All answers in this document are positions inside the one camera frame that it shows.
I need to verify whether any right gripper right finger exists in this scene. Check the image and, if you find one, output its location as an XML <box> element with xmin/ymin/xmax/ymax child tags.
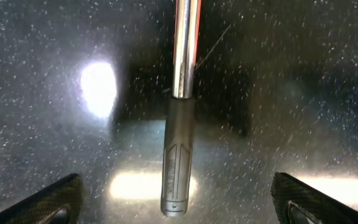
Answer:
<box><xmin>270</xmin><ymin>171</ymin><xmax>358</xmax><ymax>224</ymax></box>

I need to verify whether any hammer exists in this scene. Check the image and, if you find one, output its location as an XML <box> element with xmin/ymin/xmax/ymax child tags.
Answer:
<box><xmin>160</xmin><ymin>0</ymin><xmax>203</xmax><ymax>218</ymax></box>

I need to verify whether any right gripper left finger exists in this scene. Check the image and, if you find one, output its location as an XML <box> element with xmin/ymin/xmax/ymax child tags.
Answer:
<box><xmin>0</xmin><ymin>173</ymin><xmax>84</xmax><ymax>224</ymax></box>

